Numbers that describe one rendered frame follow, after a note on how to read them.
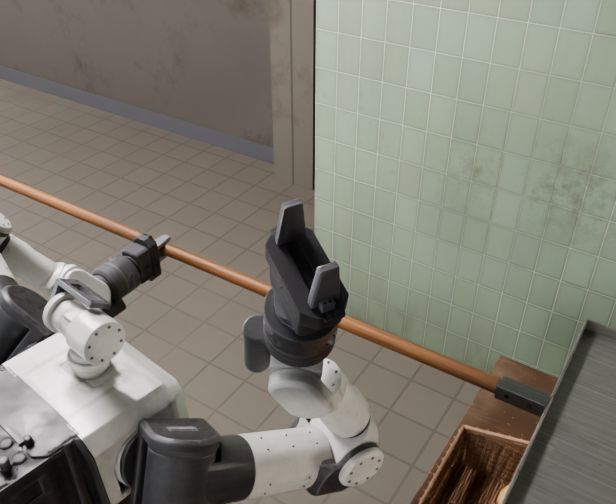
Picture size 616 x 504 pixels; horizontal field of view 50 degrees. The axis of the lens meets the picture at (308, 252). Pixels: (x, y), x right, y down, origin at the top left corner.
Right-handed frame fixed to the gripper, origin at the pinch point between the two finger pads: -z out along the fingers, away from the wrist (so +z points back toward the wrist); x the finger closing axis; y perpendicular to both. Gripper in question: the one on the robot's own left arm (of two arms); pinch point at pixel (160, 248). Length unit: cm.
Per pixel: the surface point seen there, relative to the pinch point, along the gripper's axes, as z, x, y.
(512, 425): -50, 61, 82
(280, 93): -219, 57, -120
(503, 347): -125, 100, 59
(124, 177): -165, 117, -210
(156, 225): -134, 117, -151
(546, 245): -125, 46, 66
